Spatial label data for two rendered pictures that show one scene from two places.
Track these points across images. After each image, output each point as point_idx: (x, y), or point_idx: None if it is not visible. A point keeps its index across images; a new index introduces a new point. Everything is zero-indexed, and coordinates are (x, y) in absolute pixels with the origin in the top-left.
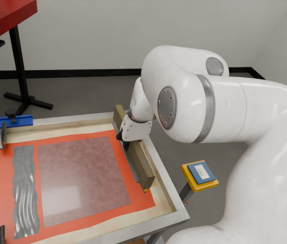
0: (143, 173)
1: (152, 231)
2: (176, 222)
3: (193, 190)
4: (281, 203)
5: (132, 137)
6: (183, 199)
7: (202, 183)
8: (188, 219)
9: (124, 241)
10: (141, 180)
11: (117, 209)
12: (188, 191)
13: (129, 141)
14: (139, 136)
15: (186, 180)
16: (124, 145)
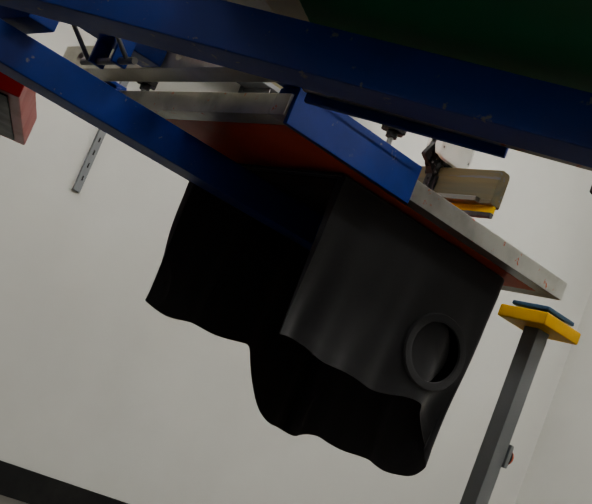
0: (489, 175)
1: (522, 252)
2: (551, 272)
3: (542, 320)
4: None
5: (450, 151)
6: (509, 404)
7: (555, 311)
8: (565, 283)
9: (491, 232)
10: (486, 190)
11: None
12: (523, 370)
13: (445, 158)
14: (459, 159)
15: (521, 317)
16: (430, 178)
